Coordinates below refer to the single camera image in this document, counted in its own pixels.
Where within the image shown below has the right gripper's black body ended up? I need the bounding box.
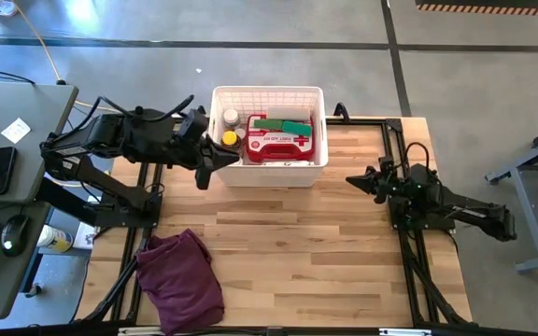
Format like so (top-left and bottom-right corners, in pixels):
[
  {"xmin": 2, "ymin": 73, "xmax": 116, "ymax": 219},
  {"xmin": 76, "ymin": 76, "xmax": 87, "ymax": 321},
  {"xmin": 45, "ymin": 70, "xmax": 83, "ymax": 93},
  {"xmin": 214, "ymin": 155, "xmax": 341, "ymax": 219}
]
[{"xmin": 374, "ymin": 156, "xmax": 408, "ymax": 205}]

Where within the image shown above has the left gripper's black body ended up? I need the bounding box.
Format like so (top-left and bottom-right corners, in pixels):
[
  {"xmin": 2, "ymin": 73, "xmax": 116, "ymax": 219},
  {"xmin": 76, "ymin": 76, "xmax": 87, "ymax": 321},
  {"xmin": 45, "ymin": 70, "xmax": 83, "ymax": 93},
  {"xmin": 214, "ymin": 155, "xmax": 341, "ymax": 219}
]
[{"xmin": 170, "ymin": 133, "xmax": 214, "ymax": 169}]

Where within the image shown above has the yellow fish oil bottle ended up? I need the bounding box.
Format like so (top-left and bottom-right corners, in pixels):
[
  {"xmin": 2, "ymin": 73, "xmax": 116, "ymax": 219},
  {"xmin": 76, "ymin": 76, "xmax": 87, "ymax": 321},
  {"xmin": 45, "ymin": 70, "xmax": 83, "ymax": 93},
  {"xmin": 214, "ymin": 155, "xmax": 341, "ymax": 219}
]
[{"xmin": 220, "ymin": 130, "xmax": 244, "ymax": 153}]

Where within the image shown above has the white jar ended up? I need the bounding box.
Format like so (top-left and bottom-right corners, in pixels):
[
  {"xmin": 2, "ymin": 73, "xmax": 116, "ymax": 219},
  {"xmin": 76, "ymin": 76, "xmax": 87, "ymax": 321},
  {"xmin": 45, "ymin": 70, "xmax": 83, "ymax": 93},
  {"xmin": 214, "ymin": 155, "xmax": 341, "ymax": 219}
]
[{"xmin": 221, "ymin": 108, "xmax": 242, "ymax": 130}]

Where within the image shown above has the red first aid kit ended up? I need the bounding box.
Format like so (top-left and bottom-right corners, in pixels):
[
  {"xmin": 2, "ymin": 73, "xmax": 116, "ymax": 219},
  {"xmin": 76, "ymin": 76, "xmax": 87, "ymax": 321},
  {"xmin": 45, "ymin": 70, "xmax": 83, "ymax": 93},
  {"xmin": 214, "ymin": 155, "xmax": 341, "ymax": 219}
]
[{"xmin": 244, "ymin": 114, "xmax": 317, "ymax": 164}]

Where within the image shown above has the green bandage pack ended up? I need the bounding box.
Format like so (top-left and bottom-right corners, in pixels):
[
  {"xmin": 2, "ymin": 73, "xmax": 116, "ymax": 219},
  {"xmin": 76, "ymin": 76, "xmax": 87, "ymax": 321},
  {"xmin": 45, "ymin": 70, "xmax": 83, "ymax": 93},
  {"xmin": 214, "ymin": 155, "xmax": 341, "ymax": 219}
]
[{"xmin": 252, "ymin": 118, "xmax": 315, "ymax": 138}]

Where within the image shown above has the white perforated plastic basket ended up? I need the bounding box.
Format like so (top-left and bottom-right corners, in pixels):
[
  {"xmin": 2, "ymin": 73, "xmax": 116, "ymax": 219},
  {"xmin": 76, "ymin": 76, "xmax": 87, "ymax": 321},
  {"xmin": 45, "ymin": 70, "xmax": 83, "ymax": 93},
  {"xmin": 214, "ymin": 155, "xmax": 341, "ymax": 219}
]
[{"xmin": 207, "ymin": 85, "xmax": 330, "ymax": 189}]

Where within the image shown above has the purple cloth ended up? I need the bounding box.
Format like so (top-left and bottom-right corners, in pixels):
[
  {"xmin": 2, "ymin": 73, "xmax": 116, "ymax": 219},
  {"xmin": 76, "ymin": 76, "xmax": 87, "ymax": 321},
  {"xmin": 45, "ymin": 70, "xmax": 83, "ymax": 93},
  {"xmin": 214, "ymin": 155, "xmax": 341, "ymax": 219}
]
[{"xmin": 134, "ymin": 228, "xmax": 226, "ymax": 336}]

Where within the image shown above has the white paper box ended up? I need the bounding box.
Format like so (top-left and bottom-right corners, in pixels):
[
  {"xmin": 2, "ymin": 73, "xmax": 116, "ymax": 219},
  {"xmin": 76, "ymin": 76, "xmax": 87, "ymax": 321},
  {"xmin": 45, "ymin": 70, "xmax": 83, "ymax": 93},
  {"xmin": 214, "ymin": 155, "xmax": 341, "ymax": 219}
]
[{"xmin": 72, "ymin": 194, "xmax": 102, "ymax": 251}]

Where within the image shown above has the printed white canister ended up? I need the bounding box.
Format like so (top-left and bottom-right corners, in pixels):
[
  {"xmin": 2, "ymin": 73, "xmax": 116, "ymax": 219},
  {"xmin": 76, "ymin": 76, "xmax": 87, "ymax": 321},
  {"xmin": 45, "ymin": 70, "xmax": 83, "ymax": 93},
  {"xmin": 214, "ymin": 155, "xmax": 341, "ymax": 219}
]
[{"xmin": 36, "ymin": 224, "xmax": 74, "ymax": 254}]

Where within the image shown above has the white paper note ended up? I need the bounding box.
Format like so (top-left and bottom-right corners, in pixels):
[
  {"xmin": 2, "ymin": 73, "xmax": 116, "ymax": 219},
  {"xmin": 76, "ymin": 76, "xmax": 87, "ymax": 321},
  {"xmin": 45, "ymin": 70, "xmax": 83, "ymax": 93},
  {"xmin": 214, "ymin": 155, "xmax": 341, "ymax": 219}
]
[{"xmin": 0, "ymin": 117, "xmax": 33, "ymax": 145}]

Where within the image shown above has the black computer mouse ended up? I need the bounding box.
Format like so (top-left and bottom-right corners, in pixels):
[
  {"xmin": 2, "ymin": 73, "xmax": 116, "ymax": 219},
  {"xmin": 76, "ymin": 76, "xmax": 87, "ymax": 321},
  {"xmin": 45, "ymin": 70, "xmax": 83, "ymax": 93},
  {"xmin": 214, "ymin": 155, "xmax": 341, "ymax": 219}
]
[{"xmin": 0, "ymin": 214, "xmax": 31, "ymax": 258}]

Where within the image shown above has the grey desk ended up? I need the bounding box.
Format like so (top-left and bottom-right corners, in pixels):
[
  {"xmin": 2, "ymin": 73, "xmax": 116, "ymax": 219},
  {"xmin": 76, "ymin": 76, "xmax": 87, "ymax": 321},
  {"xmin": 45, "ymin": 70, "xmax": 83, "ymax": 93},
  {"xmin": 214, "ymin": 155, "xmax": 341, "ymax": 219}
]
[{"xmin": 0, "ymin": 81, "xmax": 100, "ymax": 321}]

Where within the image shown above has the black aluminium table frame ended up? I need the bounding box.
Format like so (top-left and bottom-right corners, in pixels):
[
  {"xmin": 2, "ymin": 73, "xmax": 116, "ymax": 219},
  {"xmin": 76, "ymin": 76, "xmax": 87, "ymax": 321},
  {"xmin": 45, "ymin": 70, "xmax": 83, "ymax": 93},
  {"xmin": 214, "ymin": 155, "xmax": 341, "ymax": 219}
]
[{"xmin": 75, "ymin": 114, "xmax": 474, "ymax": 336}]

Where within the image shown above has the left arm's black cable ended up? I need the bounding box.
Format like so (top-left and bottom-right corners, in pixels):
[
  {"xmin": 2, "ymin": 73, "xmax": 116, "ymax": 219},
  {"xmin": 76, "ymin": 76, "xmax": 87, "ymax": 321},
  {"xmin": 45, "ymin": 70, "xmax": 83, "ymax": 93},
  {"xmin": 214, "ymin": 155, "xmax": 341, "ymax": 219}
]
[{"xmin": 65, "ymin": 94, "xmax": 196, "ymax": 137}]

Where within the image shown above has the arm's black cable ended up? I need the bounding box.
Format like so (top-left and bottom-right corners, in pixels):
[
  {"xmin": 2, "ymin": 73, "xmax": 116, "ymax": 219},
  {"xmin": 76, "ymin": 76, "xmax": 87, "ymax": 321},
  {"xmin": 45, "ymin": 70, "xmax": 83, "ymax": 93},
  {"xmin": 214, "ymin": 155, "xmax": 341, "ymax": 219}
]
[
  {"xmin": 403, "ymin": 141, "xmax": 432, "ymax": 172},
  {"xmin": 65, "ymin": 94, "xmax": 196, "ymax": 137}
]

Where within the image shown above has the right arm's black cable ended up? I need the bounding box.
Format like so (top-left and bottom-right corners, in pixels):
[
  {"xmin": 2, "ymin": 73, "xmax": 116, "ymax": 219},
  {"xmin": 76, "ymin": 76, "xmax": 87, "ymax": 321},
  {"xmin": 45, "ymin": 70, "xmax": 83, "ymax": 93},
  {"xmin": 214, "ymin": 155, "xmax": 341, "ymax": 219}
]
[{"xmin": 403, "ymin": 141, "xmax": 432, "ymax": 172}]

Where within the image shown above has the black loop on frame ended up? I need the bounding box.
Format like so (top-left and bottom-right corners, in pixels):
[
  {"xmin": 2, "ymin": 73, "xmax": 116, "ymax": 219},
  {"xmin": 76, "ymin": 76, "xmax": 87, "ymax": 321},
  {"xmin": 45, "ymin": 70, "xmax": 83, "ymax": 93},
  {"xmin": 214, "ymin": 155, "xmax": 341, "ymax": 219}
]
[{"xmin": 333, "ymin": 101, "xmax": 352, "ymax": 123}]

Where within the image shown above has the white strip on frame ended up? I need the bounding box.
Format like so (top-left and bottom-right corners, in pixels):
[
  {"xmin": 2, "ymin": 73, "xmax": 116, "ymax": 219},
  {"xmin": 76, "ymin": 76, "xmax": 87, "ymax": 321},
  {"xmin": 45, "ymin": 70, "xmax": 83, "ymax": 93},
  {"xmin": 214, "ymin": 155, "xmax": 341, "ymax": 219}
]
[
  {"xmin": 118, "ymin": 326, "xmax": 163, "ymax": 336},
  {"xmin": 378, "ymin": 328, "xmax": 432, "ymax": 336}
]

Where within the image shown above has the yellow extension cable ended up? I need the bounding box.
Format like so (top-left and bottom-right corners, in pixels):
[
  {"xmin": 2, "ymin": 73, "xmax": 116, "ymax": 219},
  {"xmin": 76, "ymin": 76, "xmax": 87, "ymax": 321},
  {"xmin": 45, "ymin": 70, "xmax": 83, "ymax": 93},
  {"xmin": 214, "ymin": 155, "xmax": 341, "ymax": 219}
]
[{"xmin": 14, "ymin": 3, "xmax": 125, "ymax": 189}]

